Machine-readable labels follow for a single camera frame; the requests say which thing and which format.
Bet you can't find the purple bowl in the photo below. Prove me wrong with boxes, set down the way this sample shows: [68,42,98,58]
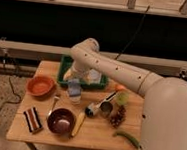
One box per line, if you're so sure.
[47,108,75,136]

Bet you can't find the black handled scoop tool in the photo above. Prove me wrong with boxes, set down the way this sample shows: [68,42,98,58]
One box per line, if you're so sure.
[85,92,116,117]

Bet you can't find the orange carrot toy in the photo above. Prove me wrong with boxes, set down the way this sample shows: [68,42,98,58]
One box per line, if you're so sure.
[115,84,127,91]

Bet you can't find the black hanging cable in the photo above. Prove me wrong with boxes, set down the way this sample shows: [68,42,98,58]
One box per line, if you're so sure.
[114,2,151,64]

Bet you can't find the silver measuring cup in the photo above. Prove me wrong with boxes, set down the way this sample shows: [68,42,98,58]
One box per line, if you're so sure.
[100,102,113,117]

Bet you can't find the green apple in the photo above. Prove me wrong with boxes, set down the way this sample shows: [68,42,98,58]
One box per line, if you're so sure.
[115,91,128,106]

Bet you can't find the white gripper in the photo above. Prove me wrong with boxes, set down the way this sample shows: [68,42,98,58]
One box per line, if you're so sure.
[67,78,82,104]

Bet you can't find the bunch of red grapes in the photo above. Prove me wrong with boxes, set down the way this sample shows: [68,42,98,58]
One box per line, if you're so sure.
[110,106,126,128]

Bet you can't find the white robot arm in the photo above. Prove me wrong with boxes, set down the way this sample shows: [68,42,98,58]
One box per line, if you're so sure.
[70,38,187,150]

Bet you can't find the black cable on left floor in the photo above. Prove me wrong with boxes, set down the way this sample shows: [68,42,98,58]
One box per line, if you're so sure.
[0,51,28,143]

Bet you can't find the orange bowl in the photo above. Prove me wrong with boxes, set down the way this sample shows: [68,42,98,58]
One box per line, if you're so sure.
[26,75,55,97]

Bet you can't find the white cloth in tray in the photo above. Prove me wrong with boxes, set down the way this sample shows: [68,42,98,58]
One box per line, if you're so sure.
[88,69,102,84]

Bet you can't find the green plastic tray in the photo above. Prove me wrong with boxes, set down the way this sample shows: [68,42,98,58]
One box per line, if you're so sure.
[57,54,109,90]

